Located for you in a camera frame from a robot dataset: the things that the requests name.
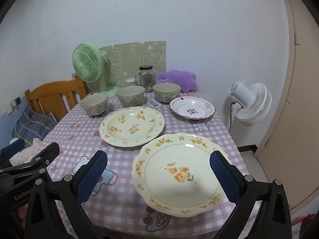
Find pile of clothes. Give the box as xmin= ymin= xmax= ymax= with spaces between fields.
xmin=9 ymin=138 xmax=42 ymax=166

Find green desk fan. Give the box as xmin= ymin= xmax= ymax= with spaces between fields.
xmin=72 ymin=43 xmax=118 ymax=98

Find pink checkered tablecloth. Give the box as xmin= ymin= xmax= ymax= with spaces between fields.
xmin=38 ymin=104 xmax=248 ymax=238

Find beige wooden door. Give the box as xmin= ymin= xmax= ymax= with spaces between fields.
xmin=256 ymin=0 xmax=318 ymax=214

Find glass mug jar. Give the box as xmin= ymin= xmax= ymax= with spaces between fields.
xmin=135 ymin=65 xmax=157 ymax=92

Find blue plaid pillow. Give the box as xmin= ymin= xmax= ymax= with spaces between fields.
xmin=12 ymin=105 xmax=57 ymax=147

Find grey ceramic bowl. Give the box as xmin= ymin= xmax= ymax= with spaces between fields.
xmin=116 ymin=86 xmax=146 ymax=107
xmin=153 ymin=83 xmax=181 ymax=103
xmin=80 ymin=93 xmax=109 ymax=116

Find round yellow flower plate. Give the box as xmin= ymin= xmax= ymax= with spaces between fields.
xmin=99 ymin=106 xmax=165 ymax=147

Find scalloped yellow flower plate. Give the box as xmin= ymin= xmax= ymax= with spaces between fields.
xmin=132 ymin=133 xmax=225 ymax=218

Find white standing fan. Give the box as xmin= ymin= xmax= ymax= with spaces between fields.
xmin=229 ymin=80 xmax=272 ymax=131

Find wall power socket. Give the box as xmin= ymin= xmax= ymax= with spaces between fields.
xmin=10 ymin=97 xmax=21 ymax=110

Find green cartoon wall mat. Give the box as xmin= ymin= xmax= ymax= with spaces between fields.
xmin=99 ymin=41 xmax=166 ymax=87

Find white pink flower plate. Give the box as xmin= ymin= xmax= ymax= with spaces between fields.
xmin=169 ymin=96 xmax=215 ymax=120

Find wooden bed headboard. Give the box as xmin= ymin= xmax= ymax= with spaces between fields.
xmin=25 ymin=75 xmax=89 ymax=121

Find purple plush cushion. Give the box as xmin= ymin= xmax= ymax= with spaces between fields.
xmin=157 ymin=70 xmax=198 ymax=92

